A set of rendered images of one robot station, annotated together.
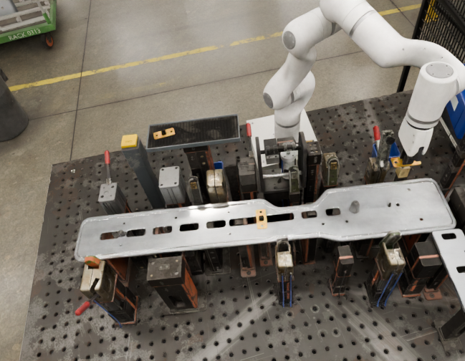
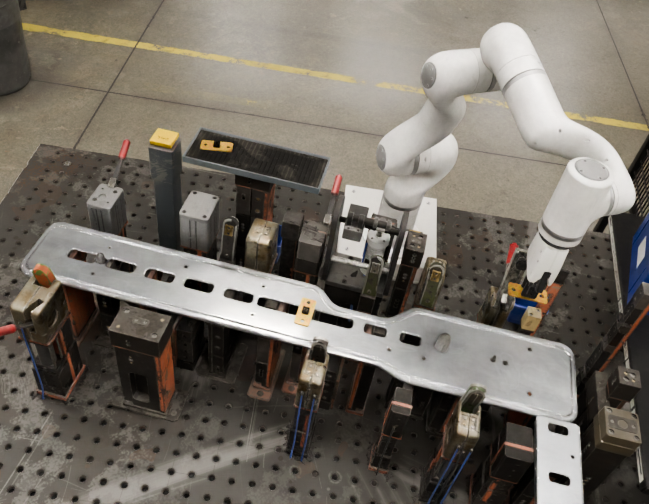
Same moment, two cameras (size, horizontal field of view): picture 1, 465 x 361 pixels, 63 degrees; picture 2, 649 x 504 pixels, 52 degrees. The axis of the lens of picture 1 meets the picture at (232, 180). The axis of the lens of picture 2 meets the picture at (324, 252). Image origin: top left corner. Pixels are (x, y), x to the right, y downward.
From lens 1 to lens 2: 0.31 m
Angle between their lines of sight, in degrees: 6
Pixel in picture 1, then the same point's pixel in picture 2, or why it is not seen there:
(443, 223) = (558, 410)
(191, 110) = not seen: hidden behind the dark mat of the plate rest
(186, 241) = (187, 302)
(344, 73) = (530, 187)
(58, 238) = (5, 245)
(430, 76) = (577, 173)
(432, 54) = (597, 151)
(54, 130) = (61, 108)
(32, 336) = not seen: outside the picture
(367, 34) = (522, 96)
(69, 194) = (48, 193)
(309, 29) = (459, 70)
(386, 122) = not seen: hidden behind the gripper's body
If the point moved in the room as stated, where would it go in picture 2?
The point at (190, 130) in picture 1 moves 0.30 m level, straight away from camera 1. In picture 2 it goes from (256, 154) to (264, 92)
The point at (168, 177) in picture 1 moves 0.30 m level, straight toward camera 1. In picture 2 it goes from (197, 205) to (196, 296)
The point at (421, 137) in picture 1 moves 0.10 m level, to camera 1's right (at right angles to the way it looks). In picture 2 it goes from (549, 256) to (601, 265)
